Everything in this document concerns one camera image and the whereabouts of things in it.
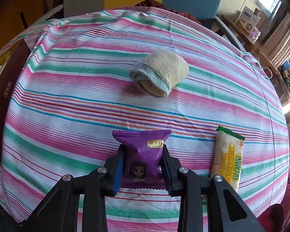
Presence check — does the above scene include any pink jar on desk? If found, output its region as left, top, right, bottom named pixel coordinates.
left=248, top=27, right=261, bottom=42

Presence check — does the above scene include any wooden desk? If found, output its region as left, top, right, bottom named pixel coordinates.
left=222, top=15, right=280, bottom=75

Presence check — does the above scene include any dark red cloth on chair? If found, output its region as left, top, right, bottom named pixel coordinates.
left=135, top=0, right=201, bottom=25

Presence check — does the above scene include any striped pink green tablecloth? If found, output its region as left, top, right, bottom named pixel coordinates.
left=0, top=8, right=289, bottom=222

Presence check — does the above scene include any pink patterned curtain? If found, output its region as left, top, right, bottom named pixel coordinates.
left=259, top=12, right=290, bottom=68

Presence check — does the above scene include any gold metal tin box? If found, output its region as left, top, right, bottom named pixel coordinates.
left=0, top=40, right=31, bottom=161

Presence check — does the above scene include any dark red garment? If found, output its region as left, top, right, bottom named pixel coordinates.
left=258, top=163, right=290, bottom=231

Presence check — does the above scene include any white appliance box on desk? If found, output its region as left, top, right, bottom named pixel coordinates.
left=235, top=6, right=260, bottom=33

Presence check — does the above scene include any beige sock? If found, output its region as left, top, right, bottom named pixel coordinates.
left=129, top=49, right=189, bottom=98

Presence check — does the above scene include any yellow Weidan snack packet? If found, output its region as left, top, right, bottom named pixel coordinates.
left=211, top=126, right=245, bottom=192

